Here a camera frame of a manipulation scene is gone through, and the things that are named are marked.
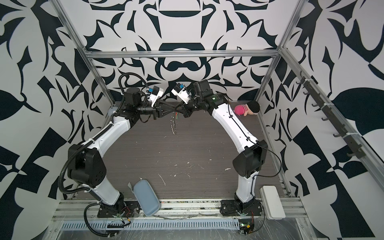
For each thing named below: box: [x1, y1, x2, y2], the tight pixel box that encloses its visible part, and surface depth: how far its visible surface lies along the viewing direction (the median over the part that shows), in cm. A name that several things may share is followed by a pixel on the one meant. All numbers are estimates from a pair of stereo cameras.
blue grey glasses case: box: [127, 179, 161, 217], surface depth 77 cm
